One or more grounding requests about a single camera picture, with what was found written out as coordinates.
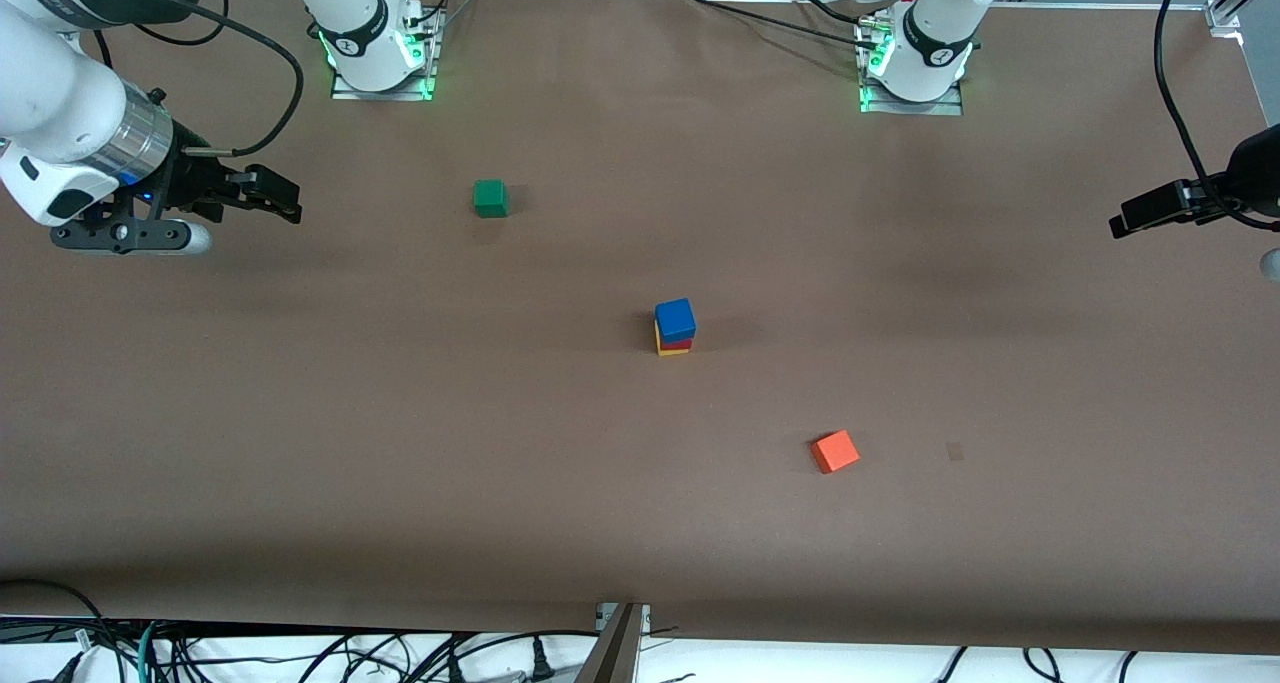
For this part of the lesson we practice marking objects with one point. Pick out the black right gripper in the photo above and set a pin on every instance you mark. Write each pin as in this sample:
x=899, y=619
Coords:
x=193, y=178

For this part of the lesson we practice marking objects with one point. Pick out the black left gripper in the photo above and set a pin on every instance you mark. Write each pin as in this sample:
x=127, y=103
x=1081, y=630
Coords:
x=1258, y=171

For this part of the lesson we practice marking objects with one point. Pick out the blue cube block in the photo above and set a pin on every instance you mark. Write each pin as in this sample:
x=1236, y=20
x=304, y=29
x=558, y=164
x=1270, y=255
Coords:
x=675, y=318

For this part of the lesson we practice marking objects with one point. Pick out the red cube block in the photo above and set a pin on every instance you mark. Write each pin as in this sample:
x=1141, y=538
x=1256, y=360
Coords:
x=680, y=344

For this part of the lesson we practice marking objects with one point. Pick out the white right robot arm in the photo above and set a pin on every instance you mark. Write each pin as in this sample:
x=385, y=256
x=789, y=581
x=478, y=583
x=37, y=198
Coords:
x=50, y=103

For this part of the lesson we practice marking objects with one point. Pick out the green cube block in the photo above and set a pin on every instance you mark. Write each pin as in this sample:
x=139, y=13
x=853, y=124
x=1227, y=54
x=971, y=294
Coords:
x=490, y=199

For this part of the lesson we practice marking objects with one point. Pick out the orange cube block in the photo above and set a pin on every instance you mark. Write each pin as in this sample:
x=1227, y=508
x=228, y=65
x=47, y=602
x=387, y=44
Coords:
x=835, y=452

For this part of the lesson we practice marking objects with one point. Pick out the yellow cube block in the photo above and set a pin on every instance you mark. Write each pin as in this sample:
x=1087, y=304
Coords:
x=672, y=352

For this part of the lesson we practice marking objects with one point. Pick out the brown table cover mat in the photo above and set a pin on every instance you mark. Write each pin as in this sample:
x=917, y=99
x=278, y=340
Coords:
x=640, y=523

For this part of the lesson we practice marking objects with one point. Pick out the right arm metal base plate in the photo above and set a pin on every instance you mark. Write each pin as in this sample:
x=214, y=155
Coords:
x=432, y=63

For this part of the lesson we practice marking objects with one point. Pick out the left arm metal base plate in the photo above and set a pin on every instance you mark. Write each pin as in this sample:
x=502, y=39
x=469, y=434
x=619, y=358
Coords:
x=915, y=108

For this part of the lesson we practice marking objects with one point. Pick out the silver metal edge bracket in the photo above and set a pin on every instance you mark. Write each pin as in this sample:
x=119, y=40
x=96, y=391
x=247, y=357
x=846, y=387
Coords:
x=604, y=615

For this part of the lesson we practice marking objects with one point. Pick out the dark camera support pole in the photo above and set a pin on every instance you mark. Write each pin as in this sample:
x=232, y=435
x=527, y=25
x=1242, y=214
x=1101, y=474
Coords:
x=612, y=658

